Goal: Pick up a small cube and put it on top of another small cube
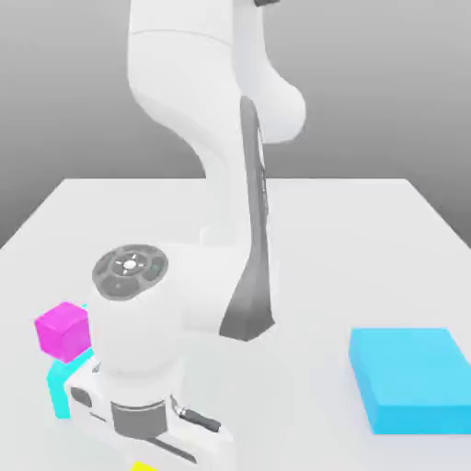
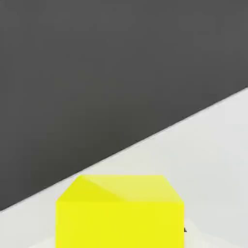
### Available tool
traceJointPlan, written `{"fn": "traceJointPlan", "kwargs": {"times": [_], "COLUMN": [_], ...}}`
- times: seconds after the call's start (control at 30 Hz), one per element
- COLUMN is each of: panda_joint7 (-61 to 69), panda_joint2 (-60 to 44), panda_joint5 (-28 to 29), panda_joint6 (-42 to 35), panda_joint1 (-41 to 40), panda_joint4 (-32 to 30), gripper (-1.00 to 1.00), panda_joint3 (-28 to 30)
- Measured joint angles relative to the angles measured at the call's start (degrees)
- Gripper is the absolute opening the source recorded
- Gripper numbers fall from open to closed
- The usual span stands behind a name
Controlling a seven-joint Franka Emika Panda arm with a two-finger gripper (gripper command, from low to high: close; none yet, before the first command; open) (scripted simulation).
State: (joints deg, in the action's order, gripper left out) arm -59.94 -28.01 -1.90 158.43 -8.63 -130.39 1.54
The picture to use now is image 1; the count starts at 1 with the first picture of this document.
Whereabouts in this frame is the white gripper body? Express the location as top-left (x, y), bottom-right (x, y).
top-left (104, 422), bottom-right (236, 471)

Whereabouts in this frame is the small magenta cube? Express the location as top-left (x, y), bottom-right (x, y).
top-left (34, 301), bottom-right (93, 365)

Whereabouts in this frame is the large cyan box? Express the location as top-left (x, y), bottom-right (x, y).
top-left (46, 303), bottom-right (96, 421)

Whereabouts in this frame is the large light blue box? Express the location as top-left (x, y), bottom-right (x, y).
top-left (348, 327), bottom-right (471, 436)

